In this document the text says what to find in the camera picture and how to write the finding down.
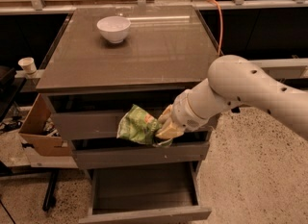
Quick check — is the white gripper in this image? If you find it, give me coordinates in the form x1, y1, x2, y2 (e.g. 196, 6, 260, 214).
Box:
156, 89, 209, 139

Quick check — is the green jalapeno chip bag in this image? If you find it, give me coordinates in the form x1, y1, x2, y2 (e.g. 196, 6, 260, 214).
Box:
116, 105, 173, 147

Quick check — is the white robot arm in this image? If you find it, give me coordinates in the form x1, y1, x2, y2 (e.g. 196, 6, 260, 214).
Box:
156, 55, 308, 139

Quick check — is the grey middle drawer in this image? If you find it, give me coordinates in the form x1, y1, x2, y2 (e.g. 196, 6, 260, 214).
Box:
73, 132, 210, 169

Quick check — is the grey drawer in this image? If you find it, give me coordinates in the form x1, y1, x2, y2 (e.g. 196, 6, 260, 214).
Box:
50, 88, 183, 140
73, 132, 210, 169
79, 162, 211, 224

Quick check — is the grey bottom drawer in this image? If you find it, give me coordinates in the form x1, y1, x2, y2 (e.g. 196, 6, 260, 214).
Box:
79, 162, 211, 224

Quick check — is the grey drawer cabinet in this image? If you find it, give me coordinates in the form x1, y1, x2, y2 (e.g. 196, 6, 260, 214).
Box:
36, 4, 232, 170

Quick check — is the grey top drawer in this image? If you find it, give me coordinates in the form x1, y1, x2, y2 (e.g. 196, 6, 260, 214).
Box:
50, 88, 183, 140

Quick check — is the white ceramic bowl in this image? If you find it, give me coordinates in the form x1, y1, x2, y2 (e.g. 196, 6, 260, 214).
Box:
96, 16, 131, 43

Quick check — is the brown cardboard box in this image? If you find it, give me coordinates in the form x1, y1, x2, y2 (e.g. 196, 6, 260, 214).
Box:
19, 95, 71, 157

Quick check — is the black stand leg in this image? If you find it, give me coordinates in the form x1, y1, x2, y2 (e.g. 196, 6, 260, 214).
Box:
42, 169, 59, 212

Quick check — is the white paper cup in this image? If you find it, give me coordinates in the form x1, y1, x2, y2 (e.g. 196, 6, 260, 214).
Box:
18, 57, 37, 75

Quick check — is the orange cable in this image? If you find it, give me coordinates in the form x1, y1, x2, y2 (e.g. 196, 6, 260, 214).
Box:
207, 0, 224, 57

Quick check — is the grey metal rail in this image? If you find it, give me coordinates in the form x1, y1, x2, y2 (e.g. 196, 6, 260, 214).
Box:
252, 58, 308, 79

